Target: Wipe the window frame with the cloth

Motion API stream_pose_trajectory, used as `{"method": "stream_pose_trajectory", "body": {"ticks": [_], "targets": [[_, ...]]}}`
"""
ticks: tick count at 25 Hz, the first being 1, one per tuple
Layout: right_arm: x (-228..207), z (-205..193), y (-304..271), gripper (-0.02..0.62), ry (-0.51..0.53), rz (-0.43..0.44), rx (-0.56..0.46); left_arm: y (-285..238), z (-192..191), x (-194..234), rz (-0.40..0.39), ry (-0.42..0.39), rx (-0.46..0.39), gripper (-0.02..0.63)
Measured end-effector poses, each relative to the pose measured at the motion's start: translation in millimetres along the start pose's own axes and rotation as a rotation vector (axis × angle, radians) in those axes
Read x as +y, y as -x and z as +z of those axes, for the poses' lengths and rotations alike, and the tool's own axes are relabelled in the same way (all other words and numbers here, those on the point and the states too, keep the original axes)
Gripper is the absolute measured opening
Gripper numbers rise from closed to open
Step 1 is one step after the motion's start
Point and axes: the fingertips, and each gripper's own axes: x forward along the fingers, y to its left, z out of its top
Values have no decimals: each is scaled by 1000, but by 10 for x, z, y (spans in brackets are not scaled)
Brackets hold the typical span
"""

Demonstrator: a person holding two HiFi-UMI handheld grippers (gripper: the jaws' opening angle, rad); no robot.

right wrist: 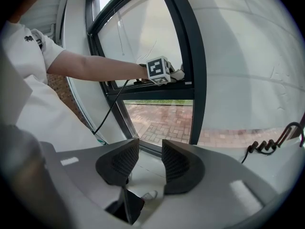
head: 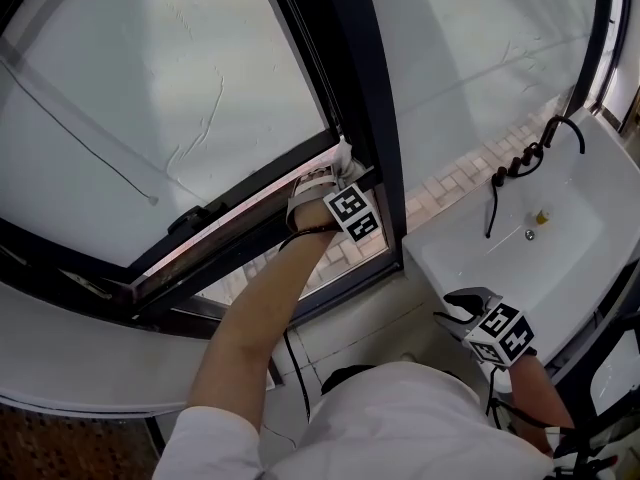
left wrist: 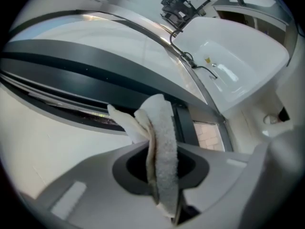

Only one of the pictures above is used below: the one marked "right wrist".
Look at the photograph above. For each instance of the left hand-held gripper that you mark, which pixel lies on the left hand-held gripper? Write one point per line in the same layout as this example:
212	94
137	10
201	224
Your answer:
157	69

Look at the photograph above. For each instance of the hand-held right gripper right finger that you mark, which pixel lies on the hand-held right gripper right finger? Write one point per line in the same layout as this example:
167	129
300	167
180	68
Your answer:
202	187

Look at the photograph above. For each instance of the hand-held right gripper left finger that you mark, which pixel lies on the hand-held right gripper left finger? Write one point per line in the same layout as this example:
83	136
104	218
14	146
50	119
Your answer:
95	175

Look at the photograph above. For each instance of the beige cleaning cloth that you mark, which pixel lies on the beige cleaning cloth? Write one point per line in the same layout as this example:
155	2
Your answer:
178	74

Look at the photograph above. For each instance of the black window frame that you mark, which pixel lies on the black window frame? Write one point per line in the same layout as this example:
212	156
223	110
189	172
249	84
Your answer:
188	44

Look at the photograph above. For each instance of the person's left forearm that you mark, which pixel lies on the person's left forearm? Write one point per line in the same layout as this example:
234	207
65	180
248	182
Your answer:
95	67

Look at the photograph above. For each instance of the white roller blind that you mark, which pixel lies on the white roller blind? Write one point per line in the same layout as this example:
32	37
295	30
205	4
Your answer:
143	32

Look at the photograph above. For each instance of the black hand shower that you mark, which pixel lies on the black hand shower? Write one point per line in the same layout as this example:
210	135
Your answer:
250	148

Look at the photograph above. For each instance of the white washbasin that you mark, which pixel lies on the white washbasin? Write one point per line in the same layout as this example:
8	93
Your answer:
262	166

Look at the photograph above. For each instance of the black faucet knob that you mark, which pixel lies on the black faucet knob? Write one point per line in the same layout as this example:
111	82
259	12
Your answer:
262	145
271	144

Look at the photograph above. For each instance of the person's white shirt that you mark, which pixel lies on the person's white shirt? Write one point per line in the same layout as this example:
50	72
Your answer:
35	92

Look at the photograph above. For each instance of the person's neck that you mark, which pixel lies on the person's neck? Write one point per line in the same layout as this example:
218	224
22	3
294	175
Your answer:
26	1

